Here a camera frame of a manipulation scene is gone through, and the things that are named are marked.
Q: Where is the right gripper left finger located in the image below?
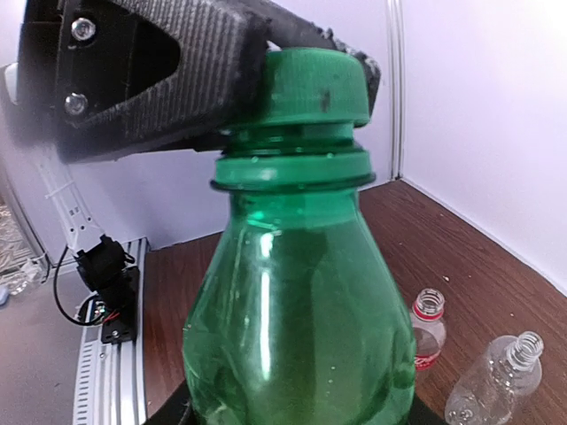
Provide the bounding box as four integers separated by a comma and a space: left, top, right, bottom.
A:
144, 382, 195, 425

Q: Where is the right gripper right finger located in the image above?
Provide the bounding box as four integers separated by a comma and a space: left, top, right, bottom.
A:
409, 396, 447, 425

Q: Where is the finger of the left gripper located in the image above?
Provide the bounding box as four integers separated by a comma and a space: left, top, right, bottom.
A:
55, 1, 268, 163
265, 1, 382, 114

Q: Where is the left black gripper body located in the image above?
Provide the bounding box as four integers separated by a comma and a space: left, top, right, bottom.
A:
18, 1, 133, 151

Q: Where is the green bottle cap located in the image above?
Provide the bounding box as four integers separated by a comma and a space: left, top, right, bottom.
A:
252, 49, 370, 127

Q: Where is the red label cola bottle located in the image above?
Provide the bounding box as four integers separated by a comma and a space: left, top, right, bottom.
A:
410, 288, 447, 372

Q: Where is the clear wide plastic bottle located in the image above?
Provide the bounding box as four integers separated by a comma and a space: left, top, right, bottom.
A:
444, 331, 544, 424

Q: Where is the green plastic bottle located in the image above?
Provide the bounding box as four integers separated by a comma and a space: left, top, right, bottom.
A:
183, 124, 416, 424

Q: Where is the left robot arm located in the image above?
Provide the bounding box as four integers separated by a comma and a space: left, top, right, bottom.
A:
1, 1, 381, 286

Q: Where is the left circuit board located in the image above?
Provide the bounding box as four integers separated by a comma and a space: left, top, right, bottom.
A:
74, 294, 119, 326

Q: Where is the aluminium front rail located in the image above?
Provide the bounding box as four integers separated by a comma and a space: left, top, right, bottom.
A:
71, 238, 148, 424

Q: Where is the left corner aluminium post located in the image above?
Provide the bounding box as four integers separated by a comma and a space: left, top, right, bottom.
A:
385, 0, 405, 181

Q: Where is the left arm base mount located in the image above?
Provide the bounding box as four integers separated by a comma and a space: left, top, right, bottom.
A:
75, 236, 140, 344

